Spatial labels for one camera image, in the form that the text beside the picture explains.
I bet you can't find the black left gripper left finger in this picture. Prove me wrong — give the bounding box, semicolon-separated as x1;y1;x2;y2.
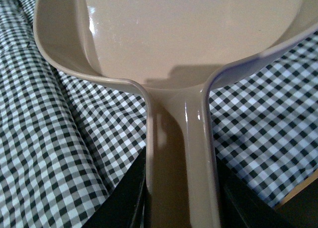
84;149;146;228

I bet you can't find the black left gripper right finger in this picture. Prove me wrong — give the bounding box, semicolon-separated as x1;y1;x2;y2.
216;158;293;228

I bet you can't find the beige plastic dustpan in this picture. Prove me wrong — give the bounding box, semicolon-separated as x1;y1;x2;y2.
33;0;318;228

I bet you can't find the black white checkered bedsheet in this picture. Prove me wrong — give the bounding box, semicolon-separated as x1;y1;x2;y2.
0;0;318;228

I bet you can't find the wooden bed frame edge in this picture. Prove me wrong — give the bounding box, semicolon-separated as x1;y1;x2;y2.
274;169;318;210

